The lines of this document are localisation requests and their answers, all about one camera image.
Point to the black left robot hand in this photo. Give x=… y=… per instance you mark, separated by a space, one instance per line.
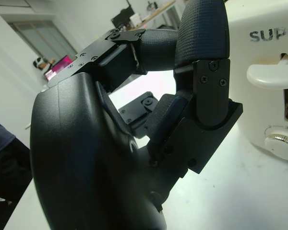
x=86 y=155

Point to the white toaster lever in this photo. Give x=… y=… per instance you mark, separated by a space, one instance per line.
x=271 y=76

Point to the cream white two-slot toaster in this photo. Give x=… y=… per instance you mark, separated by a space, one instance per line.
x=259 y=107

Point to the chrome toaster dial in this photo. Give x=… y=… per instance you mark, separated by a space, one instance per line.
x=280 y=143

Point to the person in dark clothing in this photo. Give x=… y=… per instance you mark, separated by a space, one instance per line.
x=4 y=155

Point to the monitor with pink screen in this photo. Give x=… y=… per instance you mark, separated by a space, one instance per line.
x=60 y=65

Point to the grey framed window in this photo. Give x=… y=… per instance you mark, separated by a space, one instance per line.
x=38 y=38

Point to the black computer monitor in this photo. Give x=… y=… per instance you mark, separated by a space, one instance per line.
x=124 y=19

